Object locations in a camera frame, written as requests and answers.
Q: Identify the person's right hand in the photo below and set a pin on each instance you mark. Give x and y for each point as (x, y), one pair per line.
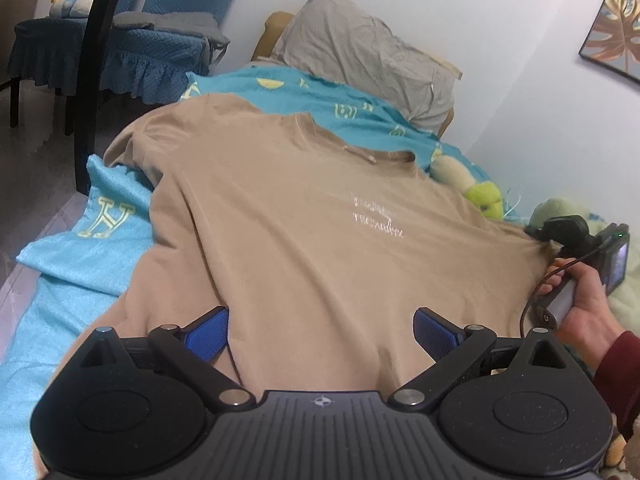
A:
(589, 327)

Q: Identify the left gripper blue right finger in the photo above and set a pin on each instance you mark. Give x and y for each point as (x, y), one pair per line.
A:
(458, 354)

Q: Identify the grey folded cloth on chair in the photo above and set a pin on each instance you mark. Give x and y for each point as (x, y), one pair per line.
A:
(194, 24)

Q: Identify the grey pillow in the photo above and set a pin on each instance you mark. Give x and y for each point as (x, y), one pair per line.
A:
(370, 55)

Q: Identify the tan t-shirt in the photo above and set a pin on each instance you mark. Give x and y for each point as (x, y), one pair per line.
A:
(321, 252)

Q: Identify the blue padded chair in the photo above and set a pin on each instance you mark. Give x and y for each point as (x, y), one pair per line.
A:
(151, 51)

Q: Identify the dark red right sleeve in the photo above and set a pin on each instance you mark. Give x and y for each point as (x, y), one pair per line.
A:
(618, 381)

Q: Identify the framed leaf wall picture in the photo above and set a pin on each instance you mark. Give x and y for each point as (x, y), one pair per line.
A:
(613, 38)

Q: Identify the small plush toys on chair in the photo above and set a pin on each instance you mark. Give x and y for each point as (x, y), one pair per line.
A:
(70, 8)

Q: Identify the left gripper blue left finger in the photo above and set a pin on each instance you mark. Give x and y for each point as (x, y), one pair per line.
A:
(186, 352)

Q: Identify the light green fleece blanket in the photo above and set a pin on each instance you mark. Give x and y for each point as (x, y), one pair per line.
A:
(557, 207)

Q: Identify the green and cream plush toy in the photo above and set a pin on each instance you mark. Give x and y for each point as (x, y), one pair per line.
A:
(484, 195)

